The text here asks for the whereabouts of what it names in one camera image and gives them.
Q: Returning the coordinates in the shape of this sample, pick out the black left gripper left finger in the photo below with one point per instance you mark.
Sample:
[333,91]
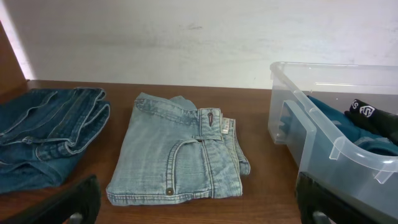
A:
[79,203]

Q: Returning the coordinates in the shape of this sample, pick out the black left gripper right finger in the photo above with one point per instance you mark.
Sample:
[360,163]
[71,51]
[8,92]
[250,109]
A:
[319,203]

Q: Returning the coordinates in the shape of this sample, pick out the teal garment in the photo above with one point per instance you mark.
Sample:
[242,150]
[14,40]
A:
[362,138]

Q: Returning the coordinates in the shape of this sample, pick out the light blue jeans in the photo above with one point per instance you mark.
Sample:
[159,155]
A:
[174,152]

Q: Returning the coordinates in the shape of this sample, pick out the black garment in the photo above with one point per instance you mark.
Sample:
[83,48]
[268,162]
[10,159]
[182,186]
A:
[375,121]

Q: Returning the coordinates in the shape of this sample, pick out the clear plastic storage bin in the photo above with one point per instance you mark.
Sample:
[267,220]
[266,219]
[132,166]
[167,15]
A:
[316,144]

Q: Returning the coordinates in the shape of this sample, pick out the dark blue folded jeans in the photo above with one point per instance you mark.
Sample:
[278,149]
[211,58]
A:
[45,132]

